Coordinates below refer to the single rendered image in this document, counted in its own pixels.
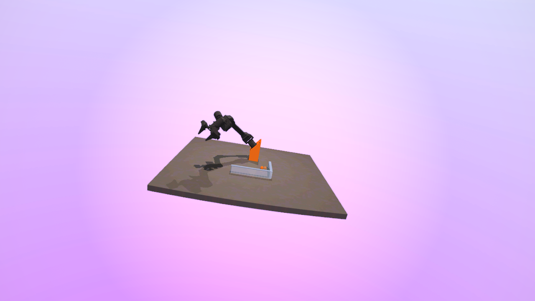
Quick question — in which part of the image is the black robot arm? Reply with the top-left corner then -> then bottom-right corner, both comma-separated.
210,111 -> 257,149

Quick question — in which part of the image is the clear l-shaped low wall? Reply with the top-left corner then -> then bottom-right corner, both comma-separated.
231,166 -> 272,179

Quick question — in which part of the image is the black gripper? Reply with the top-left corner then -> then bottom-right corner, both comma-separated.
198,120 -> 220,141

